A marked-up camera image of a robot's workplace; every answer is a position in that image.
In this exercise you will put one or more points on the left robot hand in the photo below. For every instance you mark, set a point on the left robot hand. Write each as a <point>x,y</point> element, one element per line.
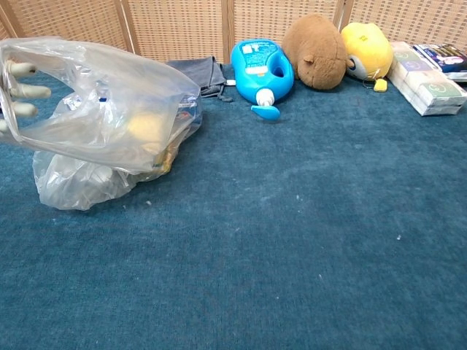
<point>25,91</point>

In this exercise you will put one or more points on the clear plastic bag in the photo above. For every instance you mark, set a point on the clear plastic bag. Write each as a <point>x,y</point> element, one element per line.
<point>109,109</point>

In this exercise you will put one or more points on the yellow item inside bag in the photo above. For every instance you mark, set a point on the yellow item inside bag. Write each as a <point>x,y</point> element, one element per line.
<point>146,127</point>

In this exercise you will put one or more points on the blue box inside bag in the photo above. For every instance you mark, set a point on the blue box inside bag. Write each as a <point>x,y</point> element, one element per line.
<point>188,109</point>

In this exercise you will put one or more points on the woven folding screen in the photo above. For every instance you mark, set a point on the woven folding screen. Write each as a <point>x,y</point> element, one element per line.
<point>182,25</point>

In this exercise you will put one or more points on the gray folded towel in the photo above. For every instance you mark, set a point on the gray folded towel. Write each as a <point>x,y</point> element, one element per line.
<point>208,78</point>

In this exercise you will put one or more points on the blue pump bottle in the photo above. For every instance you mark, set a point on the blue pump bottle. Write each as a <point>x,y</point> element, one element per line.
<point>255,69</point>

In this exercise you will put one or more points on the blue carpet table cover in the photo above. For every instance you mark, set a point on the blue carpet table cover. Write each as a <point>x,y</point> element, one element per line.
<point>273,218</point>

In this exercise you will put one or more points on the brown plush toy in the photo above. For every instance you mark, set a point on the brown plush toy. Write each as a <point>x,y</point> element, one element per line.
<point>317,51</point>

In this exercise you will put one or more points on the yellow plush toy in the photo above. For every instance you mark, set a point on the yellow plush toy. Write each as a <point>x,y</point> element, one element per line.
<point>368,47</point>

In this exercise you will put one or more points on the pastel tissue multipack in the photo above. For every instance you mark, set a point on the pastel tissue multipack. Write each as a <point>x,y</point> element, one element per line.
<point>427,87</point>

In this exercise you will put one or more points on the dark blue snack packet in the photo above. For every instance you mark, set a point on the dark blue snack packet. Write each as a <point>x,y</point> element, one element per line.
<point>447,58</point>

